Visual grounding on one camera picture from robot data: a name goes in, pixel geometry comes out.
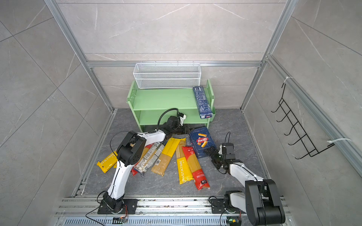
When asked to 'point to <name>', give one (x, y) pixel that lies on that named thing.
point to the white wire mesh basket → (167, 76)
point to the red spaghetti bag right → (199, 176)
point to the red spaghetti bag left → (138, 168)
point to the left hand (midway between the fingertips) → (193, 126)
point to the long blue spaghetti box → (204, 107)
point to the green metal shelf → (149, 105)
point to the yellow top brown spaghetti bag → (161, 165)
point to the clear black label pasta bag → (160, 147)
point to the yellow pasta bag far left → (109, 162)
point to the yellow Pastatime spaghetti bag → (185, 172)
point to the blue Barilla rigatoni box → (201, 139)
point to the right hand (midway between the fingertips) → (207, 153)
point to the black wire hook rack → (303, 138)
